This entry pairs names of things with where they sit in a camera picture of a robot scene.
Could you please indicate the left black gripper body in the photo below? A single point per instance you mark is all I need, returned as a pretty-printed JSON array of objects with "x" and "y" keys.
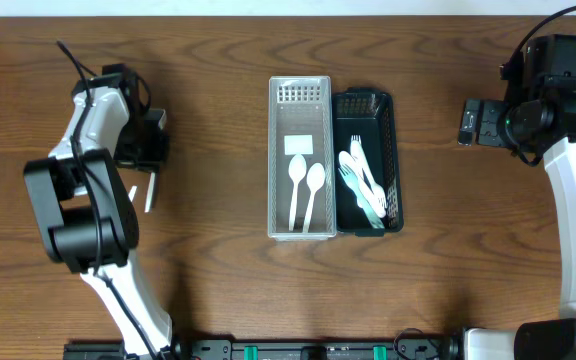
[{"x": 144, "y": 161}]

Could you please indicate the white plastic spoon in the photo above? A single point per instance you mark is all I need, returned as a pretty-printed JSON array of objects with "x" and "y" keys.
[
  {"x": 297, "y": 171},
  {"x": 315, "y": 180},
  {"x": 346, "y": 158},
  {"x": 132, "y": 193},
  {"x": 151, "y": 192}
]

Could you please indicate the clear plastic mesh basket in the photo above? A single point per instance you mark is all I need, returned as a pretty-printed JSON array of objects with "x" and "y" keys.
[{"x": 300, "y": 105}]

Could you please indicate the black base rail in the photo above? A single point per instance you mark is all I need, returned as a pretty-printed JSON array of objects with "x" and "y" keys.
[{"x": 414, "y": 347}]

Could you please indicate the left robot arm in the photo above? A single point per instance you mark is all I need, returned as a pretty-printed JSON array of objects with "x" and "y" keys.
[{"x": 85, "y": 214}]

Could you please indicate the black plastic mesh basket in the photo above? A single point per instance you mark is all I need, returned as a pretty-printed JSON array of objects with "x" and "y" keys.
[{"x": 369, "y": 113}]

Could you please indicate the pale green plastic fork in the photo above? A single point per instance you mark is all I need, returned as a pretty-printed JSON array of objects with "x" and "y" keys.
[{"x": 351, "y": 181}]

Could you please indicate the white plastic fork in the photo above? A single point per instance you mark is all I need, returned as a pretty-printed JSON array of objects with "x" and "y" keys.
[
  {"x": 357, "y": 152},
  {"x": 379, "y": 205}
]

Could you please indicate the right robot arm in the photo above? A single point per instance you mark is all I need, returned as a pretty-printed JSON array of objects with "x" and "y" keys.
[{"x": 536, "y": 122}]

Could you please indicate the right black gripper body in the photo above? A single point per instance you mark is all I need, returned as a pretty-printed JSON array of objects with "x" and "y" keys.
[{"x": 484, "y": 123}]

